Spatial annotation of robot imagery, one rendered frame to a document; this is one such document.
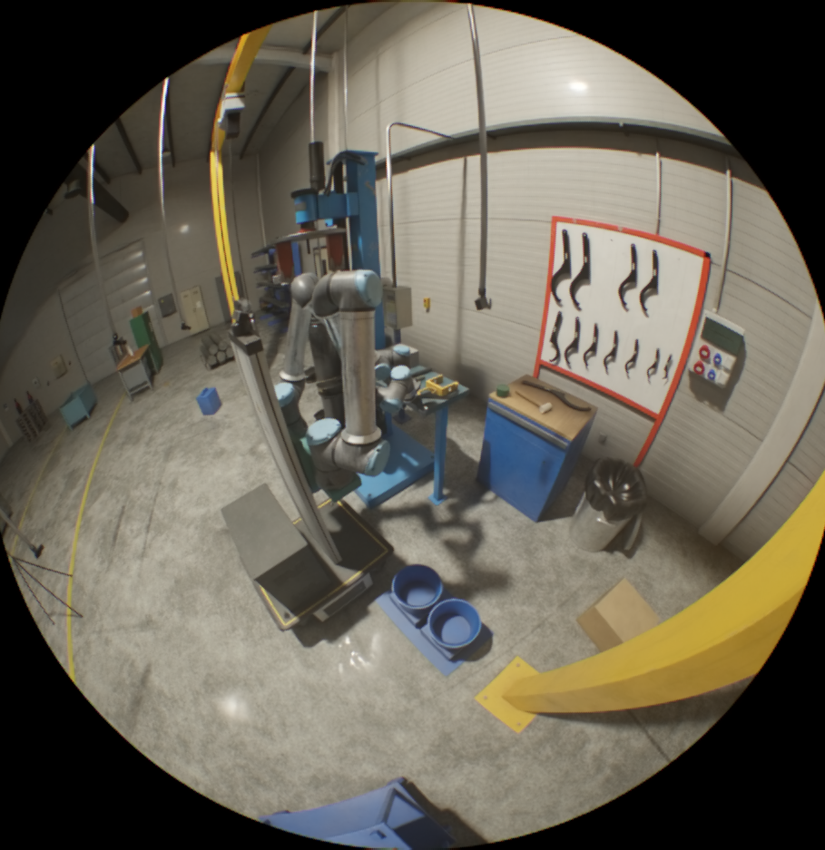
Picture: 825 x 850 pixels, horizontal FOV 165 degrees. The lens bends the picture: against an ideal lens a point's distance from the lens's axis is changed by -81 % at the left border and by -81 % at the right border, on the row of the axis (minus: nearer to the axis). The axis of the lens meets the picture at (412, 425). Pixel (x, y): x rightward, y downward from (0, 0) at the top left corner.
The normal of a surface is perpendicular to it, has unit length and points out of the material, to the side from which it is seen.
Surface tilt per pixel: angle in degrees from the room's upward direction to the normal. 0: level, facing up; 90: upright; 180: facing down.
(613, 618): 0
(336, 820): 0
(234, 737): 0
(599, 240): 90
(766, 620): 90
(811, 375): 90
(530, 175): 90
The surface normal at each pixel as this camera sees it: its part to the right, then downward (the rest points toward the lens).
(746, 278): -0.77, 0.40
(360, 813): -0.03, -0.80
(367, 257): 0.64, 0.44
